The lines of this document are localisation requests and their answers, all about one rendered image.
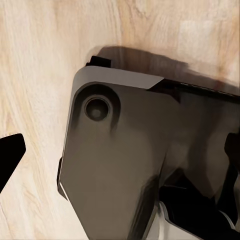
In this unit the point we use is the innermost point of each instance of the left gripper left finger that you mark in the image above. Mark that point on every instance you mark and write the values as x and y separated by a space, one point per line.
12 149

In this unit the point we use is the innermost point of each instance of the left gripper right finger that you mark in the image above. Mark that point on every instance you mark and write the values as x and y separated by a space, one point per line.
232 149

